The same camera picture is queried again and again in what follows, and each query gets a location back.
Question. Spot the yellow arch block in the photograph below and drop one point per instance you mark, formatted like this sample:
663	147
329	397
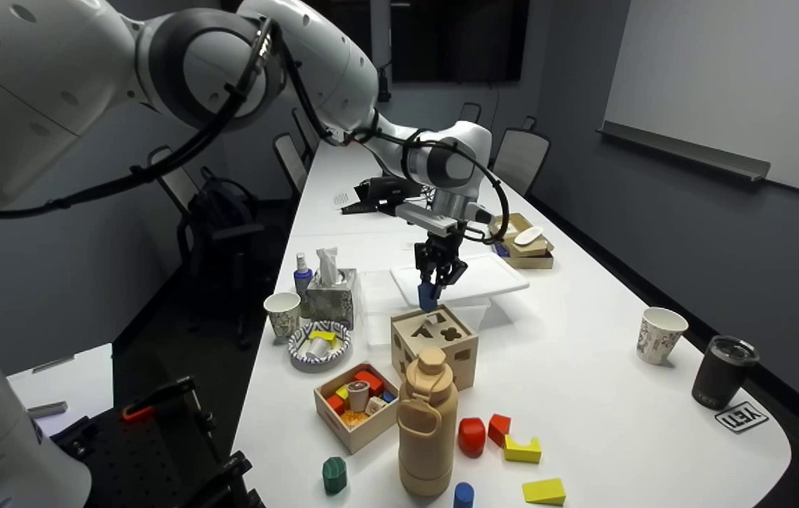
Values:
523	451

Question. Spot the yellow wedge block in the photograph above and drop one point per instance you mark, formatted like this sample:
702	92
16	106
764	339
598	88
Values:
545	493

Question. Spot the green cylinder block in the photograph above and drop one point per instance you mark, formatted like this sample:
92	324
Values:
334	475

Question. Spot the patterned paper cup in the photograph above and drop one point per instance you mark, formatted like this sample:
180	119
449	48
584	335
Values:
660	335

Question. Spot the red rounded block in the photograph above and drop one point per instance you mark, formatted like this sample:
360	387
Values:
471	436

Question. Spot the black travel mug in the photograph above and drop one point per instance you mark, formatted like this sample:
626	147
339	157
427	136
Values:
723	369

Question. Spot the dark blue octagon block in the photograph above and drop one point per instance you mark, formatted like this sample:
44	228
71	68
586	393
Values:
465	494

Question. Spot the wooden tray of blocks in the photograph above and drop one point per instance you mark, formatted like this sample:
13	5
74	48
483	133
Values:
358	404

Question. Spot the beige water bottle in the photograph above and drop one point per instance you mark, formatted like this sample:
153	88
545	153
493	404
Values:
427	414

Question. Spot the red small block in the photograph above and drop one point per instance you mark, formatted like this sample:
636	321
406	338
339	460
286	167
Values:
497	427

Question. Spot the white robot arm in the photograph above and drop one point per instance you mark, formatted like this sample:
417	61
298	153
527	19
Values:
65	64

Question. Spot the wooden shape sorting box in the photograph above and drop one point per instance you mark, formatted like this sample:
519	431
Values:
438	328

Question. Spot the black orange clamp stand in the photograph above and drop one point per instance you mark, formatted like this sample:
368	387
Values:
159	453

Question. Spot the grey tissue box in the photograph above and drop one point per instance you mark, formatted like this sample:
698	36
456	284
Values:
331	288

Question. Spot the yellow block on plate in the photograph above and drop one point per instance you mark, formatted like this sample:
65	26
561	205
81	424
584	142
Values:
324	338

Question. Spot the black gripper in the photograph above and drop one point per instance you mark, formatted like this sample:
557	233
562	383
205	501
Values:
441	246

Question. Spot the blue patterned paper plate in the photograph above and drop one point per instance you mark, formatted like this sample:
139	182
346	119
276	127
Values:
301	339

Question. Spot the blue cube block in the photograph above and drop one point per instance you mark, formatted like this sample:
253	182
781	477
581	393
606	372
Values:
427	297

